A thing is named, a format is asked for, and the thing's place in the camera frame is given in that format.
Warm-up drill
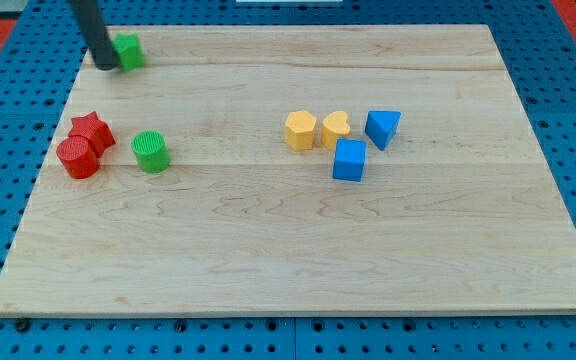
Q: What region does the red cylinder block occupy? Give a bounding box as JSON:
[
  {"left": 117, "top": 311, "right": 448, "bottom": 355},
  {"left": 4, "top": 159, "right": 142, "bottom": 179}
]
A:
[{"left": 56, "top": 136, "right": 99, "bottom": 179}]

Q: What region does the red star block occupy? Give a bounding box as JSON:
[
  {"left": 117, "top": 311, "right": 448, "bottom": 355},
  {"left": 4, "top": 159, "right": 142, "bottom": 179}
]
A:
[{"left": 68, "top": 111, "right": 116, "bottom": 158}]

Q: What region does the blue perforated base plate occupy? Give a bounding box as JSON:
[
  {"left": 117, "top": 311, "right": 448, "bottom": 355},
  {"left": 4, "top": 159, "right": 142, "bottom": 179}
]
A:
[{"left": 0, "top": 0, "right": 576, "bottom": 359}]

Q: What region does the wooden board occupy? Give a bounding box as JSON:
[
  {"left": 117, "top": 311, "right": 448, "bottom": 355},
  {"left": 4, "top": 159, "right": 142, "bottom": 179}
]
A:
[{"left": 0, "top": 25, "right": 576, "bottom": 319}]

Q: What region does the green star block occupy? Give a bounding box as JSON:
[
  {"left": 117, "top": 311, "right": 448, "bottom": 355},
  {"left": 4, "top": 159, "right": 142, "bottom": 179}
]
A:
[{"left": 112, "top": 33, "right": 145, "bottom": 72}]

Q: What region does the blue triangle block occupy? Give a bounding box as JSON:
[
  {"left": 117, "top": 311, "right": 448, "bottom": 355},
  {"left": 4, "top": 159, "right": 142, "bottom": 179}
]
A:
[{"left": 364, "top": 110, "right": 401, "bottom": 151}]

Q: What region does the yellow heart block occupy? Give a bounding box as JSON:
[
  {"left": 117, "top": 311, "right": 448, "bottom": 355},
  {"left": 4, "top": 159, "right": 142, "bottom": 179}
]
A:
[{"left": 321, "top": 110, "right": 351, "bottom": 150}]

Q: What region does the green cylinder block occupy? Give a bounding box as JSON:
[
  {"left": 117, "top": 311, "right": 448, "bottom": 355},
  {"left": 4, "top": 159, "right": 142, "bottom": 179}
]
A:
[{"left": 131, "top": 130, "right": 170, "bottom": 173}]

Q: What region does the blue cube block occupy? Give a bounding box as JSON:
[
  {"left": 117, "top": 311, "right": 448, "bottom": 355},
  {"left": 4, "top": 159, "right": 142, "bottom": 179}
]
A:
[{"left": 332, "top": 138, "right": 367, "bottom": 182}]

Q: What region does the yellow pentagon block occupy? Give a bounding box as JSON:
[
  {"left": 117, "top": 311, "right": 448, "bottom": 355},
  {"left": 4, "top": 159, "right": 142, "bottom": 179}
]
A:
[{"left": 285, "top": 110, "right": 317, "bottom": 151}]

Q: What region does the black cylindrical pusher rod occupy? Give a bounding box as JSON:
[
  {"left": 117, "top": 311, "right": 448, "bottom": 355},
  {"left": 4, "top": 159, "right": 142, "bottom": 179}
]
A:
[{"left": 69, "top": 0, "right": 119, "bottom": 71}]

